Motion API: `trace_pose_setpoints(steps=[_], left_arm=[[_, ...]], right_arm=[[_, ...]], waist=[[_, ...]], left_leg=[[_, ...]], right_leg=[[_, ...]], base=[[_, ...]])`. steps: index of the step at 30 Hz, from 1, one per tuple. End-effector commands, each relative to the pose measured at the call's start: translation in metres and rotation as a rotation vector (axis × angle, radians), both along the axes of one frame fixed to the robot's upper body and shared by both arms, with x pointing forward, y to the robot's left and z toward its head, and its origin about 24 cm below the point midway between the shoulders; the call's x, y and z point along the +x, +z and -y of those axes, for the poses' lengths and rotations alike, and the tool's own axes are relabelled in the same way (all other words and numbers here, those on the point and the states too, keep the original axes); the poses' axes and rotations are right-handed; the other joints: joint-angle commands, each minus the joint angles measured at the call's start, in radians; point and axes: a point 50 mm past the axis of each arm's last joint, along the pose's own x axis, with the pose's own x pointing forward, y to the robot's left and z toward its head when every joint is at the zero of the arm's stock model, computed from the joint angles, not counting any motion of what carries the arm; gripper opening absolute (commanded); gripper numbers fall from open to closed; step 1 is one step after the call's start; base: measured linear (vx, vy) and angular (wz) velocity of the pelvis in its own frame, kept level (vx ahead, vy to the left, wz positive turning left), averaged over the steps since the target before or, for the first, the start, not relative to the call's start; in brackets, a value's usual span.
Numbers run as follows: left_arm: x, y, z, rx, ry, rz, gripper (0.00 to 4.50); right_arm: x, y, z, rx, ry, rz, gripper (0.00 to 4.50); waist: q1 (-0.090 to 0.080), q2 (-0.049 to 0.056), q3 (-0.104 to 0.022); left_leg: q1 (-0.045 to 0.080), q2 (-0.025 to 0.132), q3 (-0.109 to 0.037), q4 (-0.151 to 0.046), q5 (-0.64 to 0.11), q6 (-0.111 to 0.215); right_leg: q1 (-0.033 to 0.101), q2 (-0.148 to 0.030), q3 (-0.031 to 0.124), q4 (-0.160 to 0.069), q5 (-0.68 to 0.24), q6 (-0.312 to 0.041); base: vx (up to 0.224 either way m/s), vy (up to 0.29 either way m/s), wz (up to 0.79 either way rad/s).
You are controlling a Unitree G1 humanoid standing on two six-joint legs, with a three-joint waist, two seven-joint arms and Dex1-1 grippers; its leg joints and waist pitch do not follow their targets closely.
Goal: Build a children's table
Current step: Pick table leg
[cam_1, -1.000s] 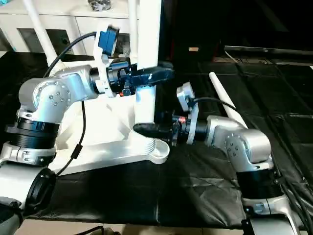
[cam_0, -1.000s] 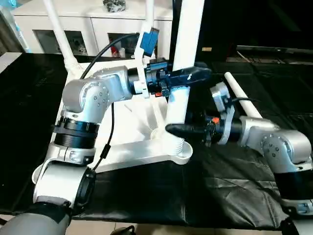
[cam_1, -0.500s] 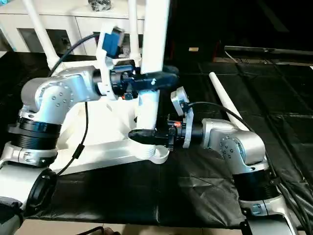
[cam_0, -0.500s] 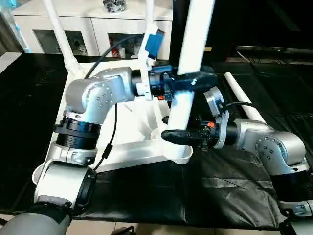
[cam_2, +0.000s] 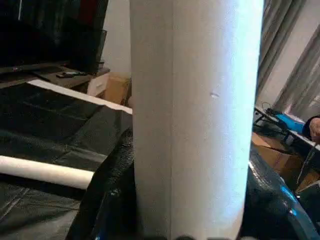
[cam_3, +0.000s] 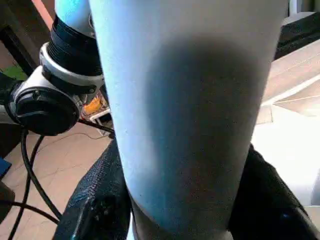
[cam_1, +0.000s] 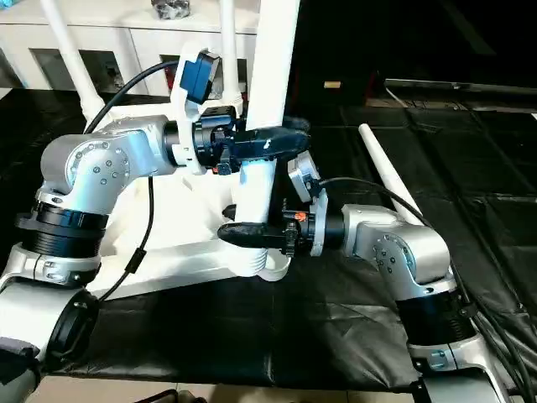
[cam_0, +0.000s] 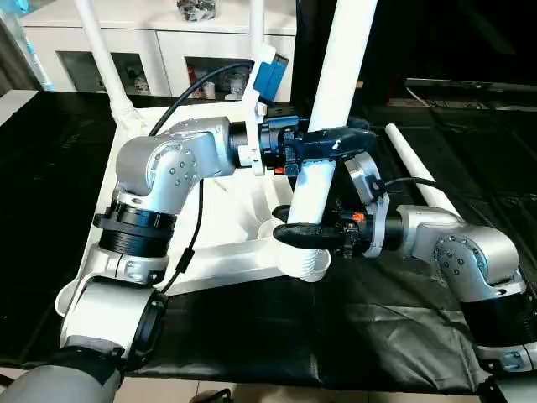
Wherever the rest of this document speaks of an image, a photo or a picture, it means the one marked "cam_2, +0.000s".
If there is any black work mat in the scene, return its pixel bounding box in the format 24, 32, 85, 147
0, 81, 135, 240

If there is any grey pleated curtain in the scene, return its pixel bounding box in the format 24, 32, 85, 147
255, 0, 320, 122

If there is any white plastic table leg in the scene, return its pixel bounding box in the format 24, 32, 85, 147
129, 0, 265, 240
0, 154, 96, 191

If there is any glossy black long bar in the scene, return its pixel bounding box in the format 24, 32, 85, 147
0, 61, 71, 76

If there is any small black remote control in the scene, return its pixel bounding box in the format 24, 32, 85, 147
55, 71, 89, 79

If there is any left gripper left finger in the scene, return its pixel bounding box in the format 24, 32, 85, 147
65, 128, 139, 240

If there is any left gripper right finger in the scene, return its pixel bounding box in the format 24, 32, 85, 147
240, 145, 320, 240

